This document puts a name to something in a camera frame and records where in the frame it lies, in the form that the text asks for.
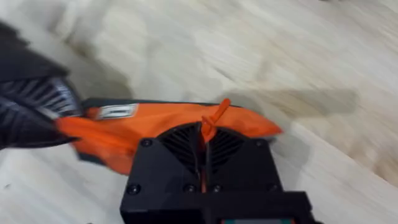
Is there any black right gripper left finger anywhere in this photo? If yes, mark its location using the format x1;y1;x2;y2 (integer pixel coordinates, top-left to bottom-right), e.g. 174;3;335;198
120;121;206;215

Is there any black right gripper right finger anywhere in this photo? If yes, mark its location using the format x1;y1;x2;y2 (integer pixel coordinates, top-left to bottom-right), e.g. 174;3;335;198
203;126;284;195

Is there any orange zip bag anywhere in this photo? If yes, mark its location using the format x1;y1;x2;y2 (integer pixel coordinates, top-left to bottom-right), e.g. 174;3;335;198
55;98;284;177

